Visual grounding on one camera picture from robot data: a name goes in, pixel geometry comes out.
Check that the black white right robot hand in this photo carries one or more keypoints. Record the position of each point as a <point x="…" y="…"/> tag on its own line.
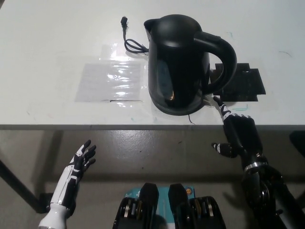
<point x="243" y="136"/>

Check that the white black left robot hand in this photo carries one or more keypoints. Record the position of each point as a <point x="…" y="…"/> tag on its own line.
<point x="69" y="179"/>

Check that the black electric kettle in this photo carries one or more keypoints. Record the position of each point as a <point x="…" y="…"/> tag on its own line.
<point x="176" y="64"/>

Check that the black kettle power base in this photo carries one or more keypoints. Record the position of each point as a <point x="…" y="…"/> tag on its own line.
<point x="176" y="112"/>

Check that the black teal robot body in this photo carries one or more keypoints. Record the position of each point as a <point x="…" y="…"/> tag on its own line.
<point x="147" y="210"/>

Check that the black metal table leg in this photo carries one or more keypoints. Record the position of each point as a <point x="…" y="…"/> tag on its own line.
<point x="21" y="188"/>

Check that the black textured mat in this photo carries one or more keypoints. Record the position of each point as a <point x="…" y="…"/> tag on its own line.
<point x="247" y="83"/>

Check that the clear plastic sheet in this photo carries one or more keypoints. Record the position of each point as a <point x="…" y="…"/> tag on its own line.
<point x="100" y="82"/>

